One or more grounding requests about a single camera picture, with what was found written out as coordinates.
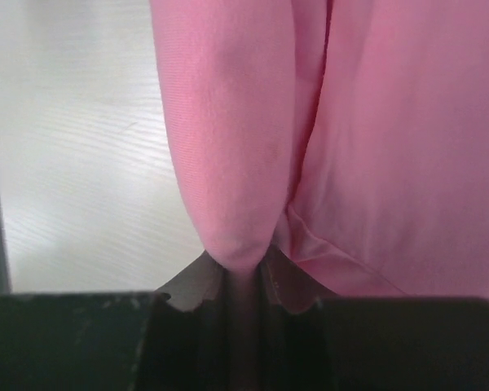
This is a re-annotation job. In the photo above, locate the pink t shirt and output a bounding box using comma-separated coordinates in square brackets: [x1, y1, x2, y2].
[148, 0, 489, 298]

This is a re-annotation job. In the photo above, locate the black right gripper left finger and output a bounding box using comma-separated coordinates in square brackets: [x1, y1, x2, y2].
[0, 255, 228, 390]

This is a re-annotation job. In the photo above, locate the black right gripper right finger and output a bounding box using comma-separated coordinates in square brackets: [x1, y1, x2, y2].
[259, 248, 489, 390]

